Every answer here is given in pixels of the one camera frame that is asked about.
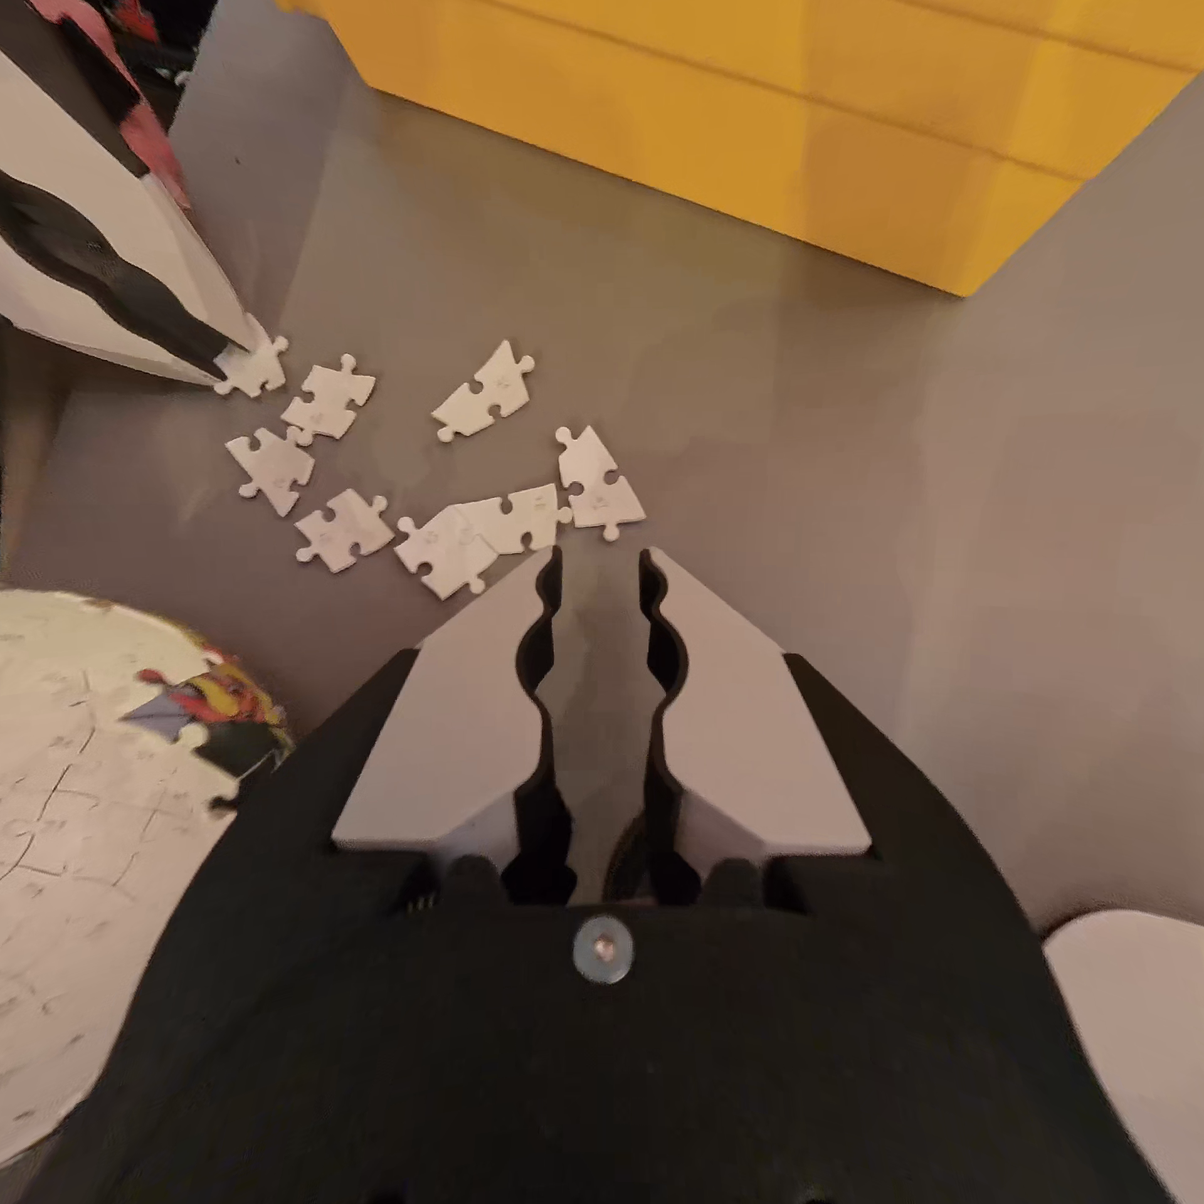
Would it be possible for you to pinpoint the white plastic tray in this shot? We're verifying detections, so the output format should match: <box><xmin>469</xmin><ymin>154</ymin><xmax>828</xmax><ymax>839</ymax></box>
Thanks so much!
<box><xmin>1043</xmin><ymin>908</ymin><xmax>1204</xmax><ymax>1204</ymax></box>

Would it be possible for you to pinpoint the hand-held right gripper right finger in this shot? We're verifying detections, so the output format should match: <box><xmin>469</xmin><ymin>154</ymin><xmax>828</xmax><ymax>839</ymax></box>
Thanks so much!
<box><xmin>607</xmin><ymin>548</ymin><xmax>873</xmax><ymax>905</ymax></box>

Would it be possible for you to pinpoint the white jigsaw piece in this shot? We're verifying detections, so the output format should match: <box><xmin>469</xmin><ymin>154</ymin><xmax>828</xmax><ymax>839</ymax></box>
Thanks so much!
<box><xmin>216</xmin><ymin>316</ymin><xmax>290</xmax><ymax>399</ymax></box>
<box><xmin>555</xmin><ymin>426</ymin><xmax>648</xmax><ymax>543</ymax></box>

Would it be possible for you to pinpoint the yellow box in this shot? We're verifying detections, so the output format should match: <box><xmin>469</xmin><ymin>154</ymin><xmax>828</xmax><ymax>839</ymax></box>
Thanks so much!
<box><xmin>277</xmin><ymin>0</ymin><xmax>1204</xmax><ymax>297</ymax></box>

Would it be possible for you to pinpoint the colourful puzzle ball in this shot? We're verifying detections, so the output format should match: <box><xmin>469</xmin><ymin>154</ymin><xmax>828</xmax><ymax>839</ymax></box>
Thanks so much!
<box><xmin>0</xmin><ymin>588</ymin><xmax>296</xmax><ymax>1144</ymax></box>

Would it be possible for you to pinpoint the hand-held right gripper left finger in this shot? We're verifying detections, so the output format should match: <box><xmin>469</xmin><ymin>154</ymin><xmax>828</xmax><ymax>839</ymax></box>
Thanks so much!
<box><xmin>330</xmin><ymin>546</ymin><xmax>578</xmax><ymax>905</ymax></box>

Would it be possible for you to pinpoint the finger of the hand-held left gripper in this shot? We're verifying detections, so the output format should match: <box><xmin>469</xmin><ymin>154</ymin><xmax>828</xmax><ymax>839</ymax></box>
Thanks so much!
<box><xmin>0</xmin><ymin>211</ymin><xmax>244</xmax><ymax>389</ymax></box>
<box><xmin>0</xmin><ymin>52</ymin><xmax>257</xmax><ymax>354</ymax></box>

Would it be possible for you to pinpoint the group of white puzzle pieces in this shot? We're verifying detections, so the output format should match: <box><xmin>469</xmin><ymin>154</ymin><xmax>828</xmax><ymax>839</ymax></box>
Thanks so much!
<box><xmin>226</xmin><ymin>341</ymin><xmax>574</xmax><ymax>601</ymax></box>

